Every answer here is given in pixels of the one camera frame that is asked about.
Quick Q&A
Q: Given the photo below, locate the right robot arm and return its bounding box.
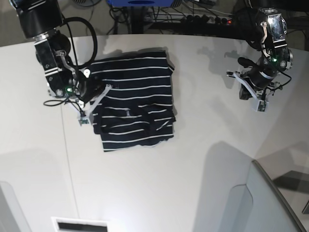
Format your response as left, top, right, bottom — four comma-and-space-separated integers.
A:
10, 0, 105, 103

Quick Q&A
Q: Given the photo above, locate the blue plastic bin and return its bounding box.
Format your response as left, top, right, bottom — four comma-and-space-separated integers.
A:
107, 0, 182, 7

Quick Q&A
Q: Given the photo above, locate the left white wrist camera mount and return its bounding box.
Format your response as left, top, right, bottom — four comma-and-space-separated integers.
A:
226, 71, 280, 112

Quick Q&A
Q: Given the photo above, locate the white power strip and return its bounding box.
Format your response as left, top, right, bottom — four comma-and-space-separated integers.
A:
153, 12, 233, 26

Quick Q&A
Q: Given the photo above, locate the navy white striped t-shirt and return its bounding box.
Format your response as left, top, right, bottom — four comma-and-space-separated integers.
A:
89, 50, 176, 152

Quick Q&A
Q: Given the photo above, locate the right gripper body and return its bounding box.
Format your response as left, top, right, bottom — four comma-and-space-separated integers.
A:
77, 76, 105, 104

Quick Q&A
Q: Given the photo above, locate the grey metal edge rail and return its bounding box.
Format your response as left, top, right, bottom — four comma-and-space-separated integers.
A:
247, 160, 306, 232

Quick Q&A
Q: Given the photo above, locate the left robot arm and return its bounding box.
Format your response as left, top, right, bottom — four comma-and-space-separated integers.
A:
235, 0, 293, 101

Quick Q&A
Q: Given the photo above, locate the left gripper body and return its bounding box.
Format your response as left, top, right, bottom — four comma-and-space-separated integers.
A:
238, 57, 277, 91

